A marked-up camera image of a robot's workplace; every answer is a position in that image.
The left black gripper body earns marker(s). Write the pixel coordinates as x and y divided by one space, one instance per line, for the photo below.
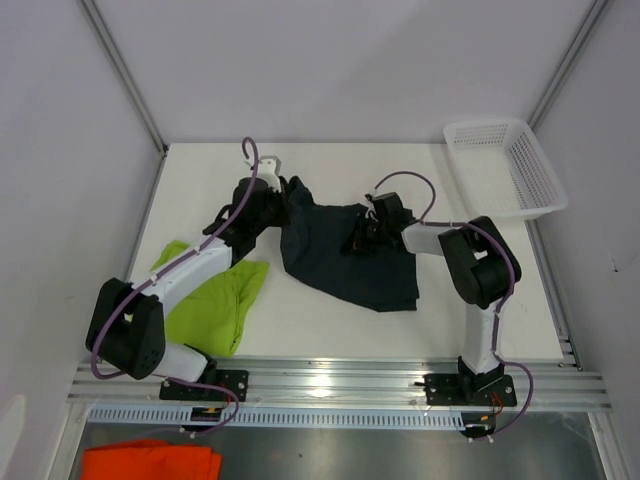
275 211

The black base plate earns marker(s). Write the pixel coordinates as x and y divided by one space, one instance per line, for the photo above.
217 385
455 390

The left aluminium corner post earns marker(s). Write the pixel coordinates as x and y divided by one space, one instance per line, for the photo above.
108 44

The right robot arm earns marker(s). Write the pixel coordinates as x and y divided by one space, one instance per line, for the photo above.
482 268

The lime green shorts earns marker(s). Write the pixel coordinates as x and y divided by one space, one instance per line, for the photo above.
212 317

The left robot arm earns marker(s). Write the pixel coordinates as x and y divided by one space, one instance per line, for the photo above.
127 333

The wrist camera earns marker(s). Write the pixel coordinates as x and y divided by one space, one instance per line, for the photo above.
270 172
374 206

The aluminium mounting rail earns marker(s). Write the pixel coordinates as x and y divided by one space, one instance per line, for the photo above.
355 384

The orange cloth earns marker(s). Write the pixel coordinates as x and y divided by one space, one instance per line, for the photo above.
150 459

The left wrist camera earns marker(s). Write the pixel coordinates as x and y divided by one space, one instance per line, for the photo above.
270 172

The dark navy shorts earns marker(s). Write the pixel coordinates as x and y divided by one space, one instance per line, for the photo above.
318 248

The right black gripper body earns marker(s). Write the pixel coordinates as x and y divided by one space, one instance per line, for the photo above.
384 228

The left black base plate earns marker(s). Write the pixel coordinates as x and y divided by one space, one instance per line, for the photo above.
217 385

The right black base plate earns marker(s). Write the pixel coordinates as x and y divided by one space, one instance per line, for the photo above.
455 390

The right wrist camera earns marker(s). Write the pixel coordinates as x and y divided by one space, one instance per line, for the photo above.
374 206

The white slotted cable duct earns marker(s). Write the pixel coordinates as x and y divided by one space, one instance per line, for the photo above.
439 420

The aluminium corner post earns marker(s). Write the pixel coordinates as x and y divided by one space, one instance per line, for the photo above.
595 14
108 44

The right aluminium corner post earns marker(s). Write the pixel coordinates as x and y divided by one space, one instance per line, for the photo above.
595 14

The white plastic basket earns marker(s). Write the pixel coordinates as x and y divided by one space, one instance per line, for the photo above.
502 171

